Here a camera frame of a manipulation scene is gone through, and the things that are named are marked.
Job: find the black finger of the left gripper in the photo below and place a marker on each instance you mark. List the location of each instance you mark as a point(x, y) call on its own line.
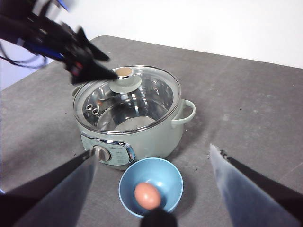
point(94, 73)
point(92, 48)

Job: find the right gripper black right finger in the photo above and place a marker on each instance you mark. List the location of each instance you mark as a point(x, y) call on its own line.
point(255, 198)

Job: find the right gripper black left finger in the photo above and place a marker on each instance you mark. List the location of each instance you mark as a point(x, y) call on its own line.
point(54, 196)

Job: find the glass lid with green knob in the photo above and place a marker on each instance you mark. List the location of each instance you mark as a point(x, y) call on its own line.
point(123, 85)

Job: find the brown egg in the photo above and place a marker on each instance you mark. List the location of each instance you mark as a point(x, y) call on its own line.
point(147, 195)

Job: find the pale green electric steamer pot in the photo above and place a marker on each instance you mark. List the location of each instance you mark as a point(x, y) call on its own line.
point(156, 142)

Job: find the blue ribbed bowl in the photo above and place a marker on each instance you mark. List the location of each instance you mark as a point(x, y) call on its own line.
point(170, 179)

